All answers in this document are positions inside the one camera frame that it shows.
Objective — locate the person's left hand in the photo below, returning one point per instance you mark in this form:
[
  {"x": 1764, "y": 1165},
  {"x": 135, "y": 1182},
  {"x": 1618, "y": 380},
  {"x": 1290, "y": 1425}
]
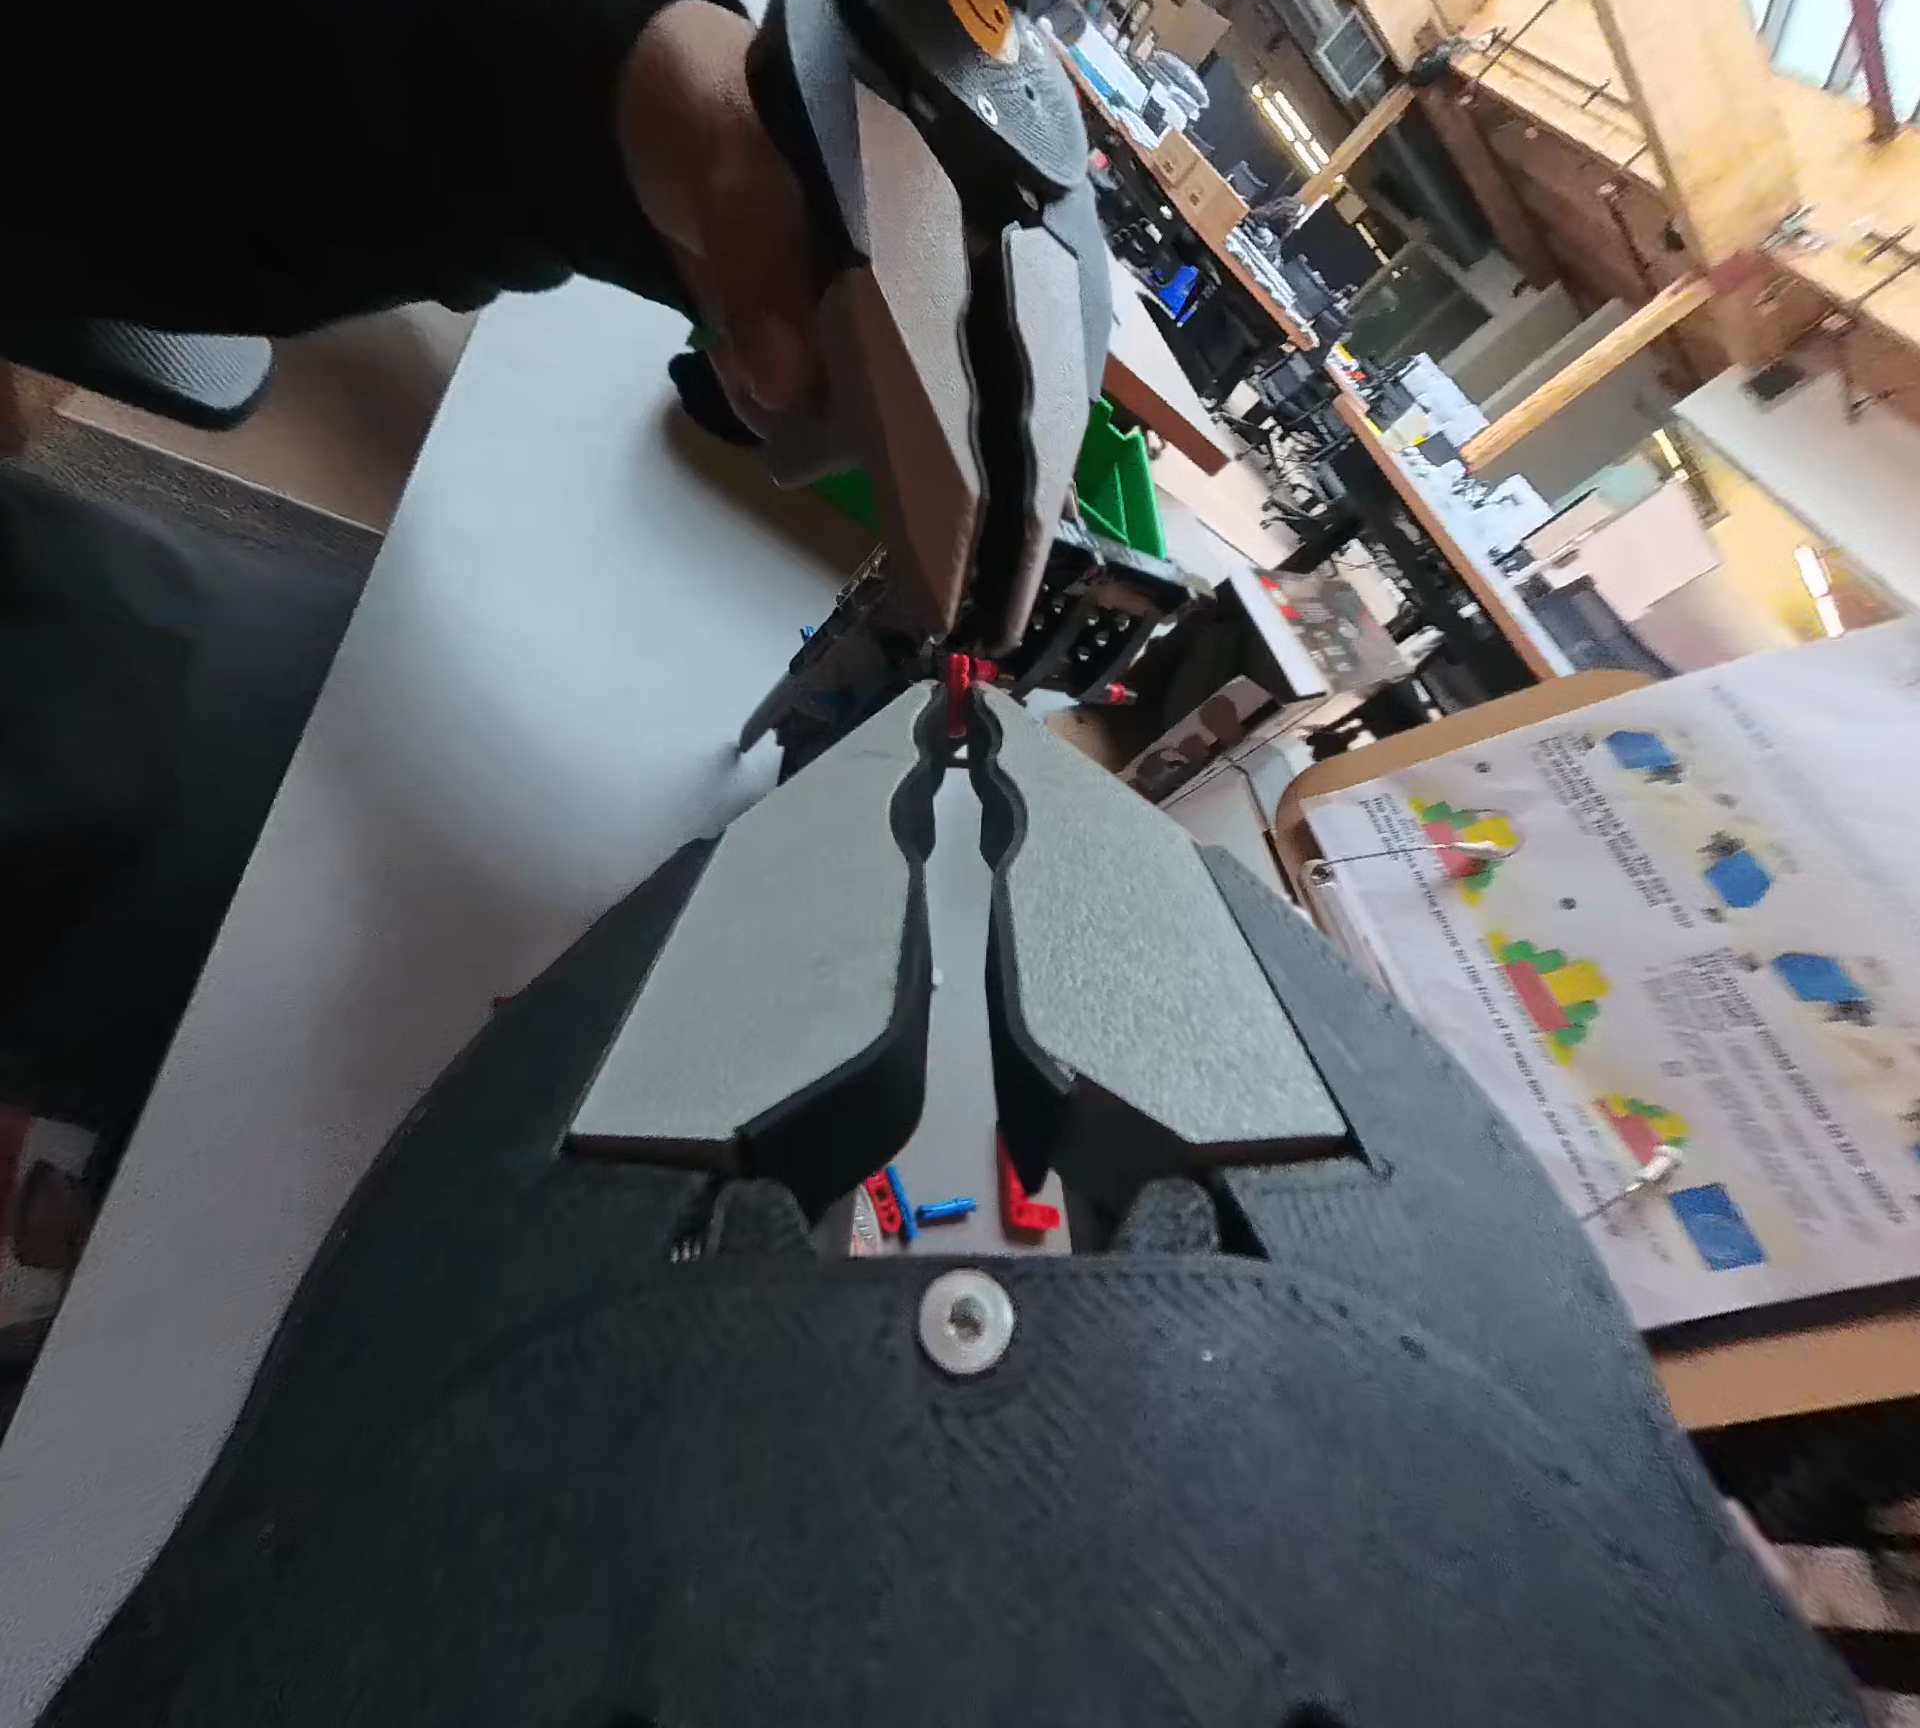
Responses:
[{"x": 734, "y": 228}]

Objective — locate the cardboard toy set box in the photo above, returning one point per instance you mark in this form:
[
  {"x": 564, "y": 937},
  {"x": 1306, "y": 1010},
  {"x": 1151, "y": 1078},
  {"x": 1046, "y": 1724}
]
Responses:
[{"x": 1321, "y": 633}]

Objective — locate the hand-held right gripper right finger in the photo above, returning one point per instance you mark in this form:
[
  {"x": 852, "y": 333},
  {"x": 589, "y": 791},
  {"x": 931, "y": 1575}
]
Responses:
[{"x": 1171, "y": 993}]

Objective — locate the printed instruction sheet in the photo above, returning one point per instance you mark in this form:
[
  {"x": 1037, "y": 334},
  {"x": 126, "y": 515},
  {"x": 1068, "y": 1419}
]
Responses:
[{"x": 1725, "y": 978}]

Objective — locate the instruction sheet on clipboard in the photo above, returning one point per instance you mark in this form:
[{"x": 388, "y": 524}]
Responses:
[{"x": 1770, "y": 1383}]

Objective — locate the black mesh chair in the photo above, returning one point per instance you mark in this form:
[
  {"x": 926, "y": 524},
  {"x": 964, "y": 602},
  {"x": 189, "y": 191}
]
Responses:
[{"x": 180, "y": 371}]

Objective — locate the grey desk wood edge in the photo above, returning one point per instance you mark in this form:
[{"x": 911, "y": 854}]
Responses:
[{"x": 1162, "y": 362}]

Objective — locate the red bent toy beam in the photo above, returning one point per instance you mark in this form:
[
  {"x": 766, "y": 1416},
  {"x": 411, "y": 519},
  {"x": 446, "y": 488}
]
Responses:
[{"x": 1028, "y": 1197}]

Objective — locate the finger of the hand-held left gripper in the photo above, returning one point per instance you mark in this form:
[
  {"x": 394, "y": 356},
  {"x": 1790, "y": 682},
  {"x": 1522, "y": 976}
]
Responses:
[
  {"x": 1050, "y": 379},
  {"x": 914, "y": 379}
]

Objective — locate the grey red toy brick model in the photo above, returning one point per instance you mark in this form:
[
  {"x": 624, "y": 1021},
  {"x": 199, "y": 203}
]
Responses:
[{"x": 1119, "y": 618}]

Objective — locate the person's left forearm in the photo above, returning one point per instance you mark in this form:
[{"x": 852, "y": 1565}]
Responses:
[{"x": 300, "y": 79}]

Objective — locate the green plastic bin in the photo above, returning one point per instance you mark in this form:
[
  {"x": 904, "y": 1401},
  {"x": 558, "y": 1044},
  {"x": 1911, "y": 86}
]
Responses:
[{"x": 1123, "y": 482}]

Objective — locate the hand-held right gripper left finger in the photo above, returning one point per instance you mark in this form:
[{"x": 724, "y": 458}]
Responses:
[{"x": 751, "y": 993}]

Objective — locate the red toy axle pin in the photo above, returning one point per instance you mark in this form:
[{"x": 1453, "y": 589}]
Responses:
[{"x": 960, "y": 692}]

